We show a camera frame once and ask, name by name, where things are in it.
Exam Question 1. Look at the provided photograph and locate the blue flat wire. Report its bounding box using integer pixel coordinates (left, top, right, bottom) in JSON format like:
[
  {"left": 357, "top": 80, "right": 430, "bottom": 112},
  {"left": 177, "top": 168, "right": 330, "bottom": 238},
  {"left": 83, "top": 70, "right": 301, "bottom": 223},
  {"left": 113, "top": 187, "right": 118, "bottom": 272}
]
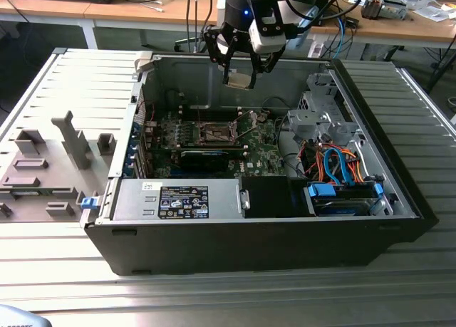
[{"left": 322, "top": 147, "right": 349, "bottom": 186}]

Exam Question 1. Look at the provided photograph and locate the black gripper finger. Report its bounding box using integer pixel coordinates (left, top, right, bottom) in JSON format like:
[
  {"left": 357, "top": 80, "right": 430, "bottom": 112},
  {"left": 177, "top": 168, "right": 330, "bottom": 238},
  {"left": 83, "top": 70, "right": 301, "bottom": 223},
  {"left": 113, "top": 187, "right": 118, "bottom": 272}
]
[
  {"left": 203, "top": 26, "right": 239, "bottom": 85},
  {"left": 248, "top": 45, "right": 286, "bottom": 90}
]

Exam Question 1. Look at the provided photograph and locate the silver power supply unit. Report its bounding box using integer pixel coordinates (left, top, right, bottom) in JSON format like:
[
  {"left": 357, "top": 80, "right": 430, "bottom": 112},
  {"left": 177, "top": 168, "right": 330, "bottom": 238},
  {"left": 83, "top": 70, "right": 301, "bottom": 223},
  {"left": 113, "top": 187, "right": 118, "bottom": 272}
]
[{"left": 109, "top": 178, "right": 247, "bottom": 222}]

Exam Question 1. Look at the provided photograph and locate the black plastic shroud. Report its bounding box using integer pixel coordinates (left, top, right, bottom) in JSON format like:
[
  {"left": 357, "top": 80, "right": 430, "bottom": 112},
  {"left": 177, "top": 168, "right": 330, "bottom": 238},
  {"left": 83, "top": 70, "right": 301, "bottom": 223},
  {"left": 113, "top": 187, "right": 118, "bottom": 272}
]
[{"left": 240, "top": 176, "right": 292, "bottom": 218}]

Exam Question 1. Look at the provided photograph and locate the black open PC case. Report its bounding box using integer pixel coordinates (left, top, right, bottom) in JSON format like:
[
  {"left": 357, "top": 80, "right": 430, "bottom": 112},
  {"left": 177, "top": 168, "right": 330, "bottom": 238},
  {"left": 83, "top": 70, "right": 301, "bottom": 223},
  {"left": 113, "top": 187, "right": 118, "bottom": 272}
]
[{"left": 82, "top": 50, "right": 440, "bottom": 276}]

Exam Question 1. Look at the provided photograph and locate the hard disk in blue carrier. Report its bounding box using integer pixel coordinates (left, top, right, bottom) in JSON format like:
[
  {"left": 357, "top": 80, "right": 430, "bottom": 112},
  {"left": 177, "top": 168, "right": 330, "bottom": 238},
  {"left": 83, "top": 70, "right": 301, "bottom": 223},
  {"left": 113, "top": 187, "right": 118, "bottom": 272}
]
[{"left": 304, "top": 182, "right": 385, "bottom": 218}]

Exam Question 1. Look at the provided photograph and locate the orange flat wire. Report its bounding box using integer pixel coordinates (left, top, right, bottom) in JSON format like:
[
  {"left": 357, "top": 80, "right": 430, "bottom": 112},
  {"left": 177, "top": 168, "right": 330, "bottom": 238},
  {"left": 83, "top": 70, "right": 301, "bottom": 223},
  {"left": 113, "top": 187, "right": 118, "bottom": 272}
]
[{"left": 340, "top": 147, "right": 366, "bottom": 184}]

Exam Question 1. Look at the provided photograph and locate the green motherboard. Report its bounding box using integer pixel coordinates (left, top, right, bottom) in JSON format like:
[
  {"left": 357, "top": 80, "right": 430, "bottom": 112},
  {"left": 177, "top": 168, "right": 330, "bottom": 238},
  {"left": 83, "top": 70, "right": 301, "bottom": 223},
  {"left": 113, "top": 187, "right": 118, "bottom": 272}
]
[{"left": 141, "top": 117, "right": 290, "bottom": 180}]

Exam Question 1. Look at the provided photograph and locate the pale blue teach pendant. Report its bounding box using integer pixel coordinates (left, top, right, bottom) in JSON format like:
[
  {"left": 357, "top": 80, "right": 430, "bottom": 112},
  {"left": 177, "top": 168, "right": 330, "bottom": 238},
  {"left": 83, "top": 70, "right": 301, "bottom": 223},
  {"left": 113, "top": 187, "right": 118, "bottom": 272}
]
[{"left": 286, "top": 4, "right": 321, "bottom": 56}]

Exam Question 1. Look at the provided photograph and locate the silver green CPU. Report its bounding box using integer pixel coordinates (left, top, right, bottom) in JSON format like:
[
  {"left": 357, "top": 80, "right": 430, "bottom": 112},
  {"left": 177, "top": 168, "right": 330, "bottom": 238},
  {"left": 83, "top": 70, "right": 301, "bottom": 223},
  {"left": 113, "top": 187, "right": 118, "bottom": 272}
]
[{"left": 225, "top": 68, "right": 253, "bottom": 91}]

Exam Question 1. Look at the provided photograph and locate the metal CPU cooler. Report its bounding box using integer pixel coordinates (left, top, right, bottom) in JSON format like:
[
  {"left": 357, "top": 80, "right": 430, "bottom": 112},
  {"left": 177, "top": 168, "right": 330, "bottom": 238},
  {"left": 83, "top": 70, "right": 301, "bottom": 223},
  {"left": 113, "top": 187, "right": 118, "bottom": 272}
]
[{"left": 360, "top": 0, "right": 408, "bottom": 21}]

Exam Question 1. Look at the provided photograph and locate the metal socket cover frame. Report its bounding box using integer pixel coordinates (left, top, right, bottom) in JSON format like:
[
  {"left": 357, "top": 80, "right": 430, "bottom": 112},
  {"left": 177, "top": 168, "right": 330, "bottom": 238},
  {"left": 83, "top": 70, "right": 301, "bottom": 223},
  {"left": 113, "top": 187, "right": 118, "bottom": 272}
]
[{"left": 233, "top": 110, "right": 260, "bottom": 136}]

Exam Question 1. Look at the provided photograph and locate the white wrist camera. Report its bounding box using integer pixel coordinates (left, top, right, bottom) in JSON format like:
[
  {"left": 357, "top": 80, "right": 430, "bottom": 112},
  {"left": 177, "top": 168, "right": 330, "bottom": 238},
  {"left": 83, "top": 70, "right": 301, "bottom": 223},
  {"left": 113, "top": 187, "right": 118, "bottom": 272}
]
[{"left": 248, "top": 16, "right": 288, "bottom": 53}]

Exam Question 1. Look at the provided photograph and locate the grey parts rack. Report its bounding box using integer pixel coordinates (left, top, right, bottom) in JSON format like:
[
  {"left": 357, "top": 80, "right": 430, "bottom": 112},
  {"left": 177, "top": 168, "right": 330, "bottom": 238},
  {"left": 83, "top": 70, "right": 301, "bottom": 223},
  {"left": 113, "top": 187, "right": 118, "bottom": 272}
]
[{"left": 0, "top": 109, "right": 118, "bottom": 224}]

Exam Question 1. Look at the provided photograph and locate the silver metal drive cage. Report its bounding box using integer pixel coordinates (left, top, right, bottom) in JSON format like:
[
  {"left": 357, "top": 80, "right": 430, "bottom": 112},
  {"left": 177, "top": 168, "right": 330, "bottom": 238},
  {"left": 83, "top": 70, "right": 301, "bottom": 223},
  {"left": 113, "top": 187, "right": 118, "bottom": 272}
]
[{"left": 286, "top": 72, "right": 363, "bottom": 148}]

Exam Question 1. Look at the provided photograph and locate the black graphics card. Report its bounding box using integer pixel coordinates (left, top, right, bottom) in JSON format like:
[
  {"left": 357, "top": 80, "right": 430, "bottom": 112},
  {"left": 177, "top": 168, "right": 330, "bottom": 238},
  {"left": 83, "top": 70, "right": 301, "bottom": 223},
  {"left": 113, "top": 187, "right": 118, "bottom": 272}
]
[{"left": 179, "top": 148, "right": 231, "bottom": 174}]

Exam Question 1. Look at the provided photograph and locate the grey rounded device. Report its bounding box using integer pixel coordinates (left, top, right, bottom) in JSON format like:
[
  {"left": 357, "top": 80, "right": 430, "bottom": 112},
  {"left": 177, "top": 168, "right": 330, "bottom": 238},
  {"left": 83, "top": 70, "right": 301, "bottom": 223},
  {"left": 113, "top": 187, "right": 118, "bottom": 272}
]
[{"left": 0, "top": 303, "right": 49, "bottom": 327}]

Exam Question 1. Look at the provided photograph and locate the blue plastic clip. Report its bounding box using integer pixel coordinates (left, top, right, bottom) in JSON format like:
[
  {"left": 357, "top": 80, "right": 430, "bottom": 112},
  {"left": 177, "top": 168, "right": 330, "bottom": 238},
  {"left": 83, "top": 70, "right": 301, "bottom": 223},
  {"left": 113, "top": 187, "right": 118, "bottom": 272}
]
[{"left": 81, "top": 196, "right": 100, "bottom": 212}]

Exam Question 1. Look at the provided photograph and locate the wooden desk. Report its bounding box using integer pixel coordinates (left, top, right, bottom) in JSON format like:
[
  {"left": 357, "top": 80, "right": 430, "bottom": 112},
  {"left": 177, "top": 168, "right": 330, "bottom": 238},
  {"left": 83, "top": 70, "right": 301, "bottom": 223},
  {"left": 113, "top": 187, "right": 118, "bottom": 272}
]
[
  {"left": 0, "top": 0, "right": 229, "bottom": 50},
  {"left": 302, "top": 0, "right": 456, "bottom": 57}
]

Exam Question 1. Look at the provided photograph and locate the blue network cable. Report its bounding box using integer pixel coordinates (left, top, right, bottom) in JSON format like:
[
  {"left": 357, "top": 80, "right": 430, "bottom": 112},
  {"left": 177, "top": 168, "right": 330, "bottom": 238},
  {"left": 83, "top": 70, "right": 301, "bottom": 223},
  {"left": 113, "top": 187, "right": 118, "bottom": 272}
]
[{"left": 336, "top": 15, "right": 357, "bottom": 56}]

